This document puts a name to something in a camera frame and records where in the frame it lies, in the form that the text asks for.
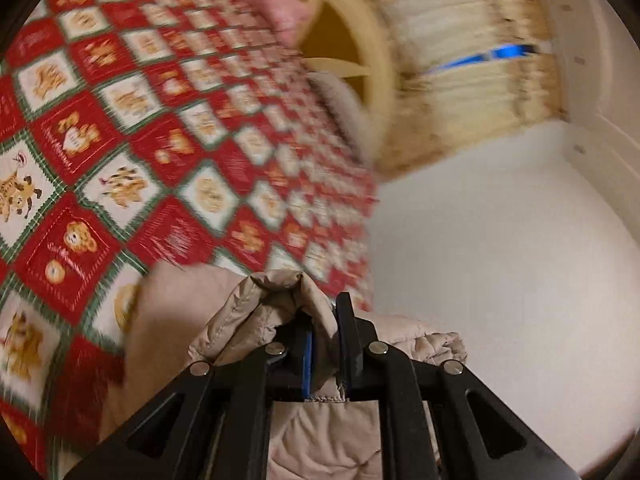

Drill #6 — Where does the blue window pane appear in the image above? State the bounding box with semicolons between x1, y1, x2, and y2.
427;44;538;73

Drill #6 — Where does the cream wooden headboard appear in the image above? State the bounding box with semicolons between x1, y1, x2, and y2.
252;0;402;173

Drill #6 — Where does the striped pillow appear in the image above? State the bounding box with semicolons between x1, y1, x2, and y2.
306;71;383;170

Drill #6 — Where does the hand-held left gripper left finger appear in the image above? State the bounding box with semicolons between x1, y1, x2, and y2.
64;310;317;480

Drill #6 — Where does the red bear-print bed sheet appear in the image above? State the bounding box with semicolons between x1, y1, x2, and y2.
0;0;382;480

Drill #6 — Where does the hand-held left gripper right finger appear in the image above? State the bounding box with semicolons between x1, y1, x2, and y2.
334;291;576;480

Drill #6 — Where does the white door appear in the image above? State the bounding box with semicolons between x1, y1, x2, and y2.
530;0;640;171

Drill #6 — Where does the cream window curtain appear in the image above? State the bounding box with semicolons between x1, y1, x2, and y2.
359;0;572;182

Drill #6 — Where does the beige puffer jacket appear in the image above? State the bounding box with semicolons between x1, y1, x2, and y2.
100;261;469;480

